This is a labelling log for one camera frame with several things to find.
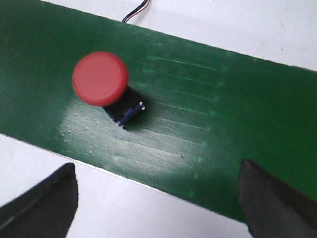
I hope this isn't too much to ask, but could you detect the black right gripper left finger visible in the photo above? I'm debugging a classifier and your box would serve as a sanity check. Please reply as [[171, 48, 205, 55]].
[[0, 163, 78, 238]]

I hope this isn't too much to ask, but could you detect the red mushroom push button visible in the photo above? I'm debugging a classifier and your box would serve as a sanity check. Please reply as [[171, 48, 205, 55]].
[[72, 51, 146, 128]]

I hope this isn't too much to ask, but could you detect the black cable with connector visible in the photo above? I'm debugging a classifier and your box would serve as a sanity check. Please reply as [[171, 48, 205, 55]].
[[121, 0, 152, 23]]

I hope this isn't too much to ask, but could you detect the aluminium conveyor frame rail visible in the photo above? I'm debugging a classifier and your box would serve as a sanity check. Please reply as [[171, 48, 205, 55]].
[[69, 158, 171, 195]]

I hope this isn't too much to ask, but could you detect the green conveyor belt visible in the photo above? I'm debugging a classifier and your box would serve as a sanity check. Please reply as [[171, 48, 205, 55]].
[[0, 0, 317, 221]]

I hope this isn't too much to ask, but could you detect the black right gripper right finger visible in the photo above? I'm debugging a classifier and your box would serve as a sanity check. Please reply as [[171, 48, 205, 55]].
[[238, 159, 317, 238]]

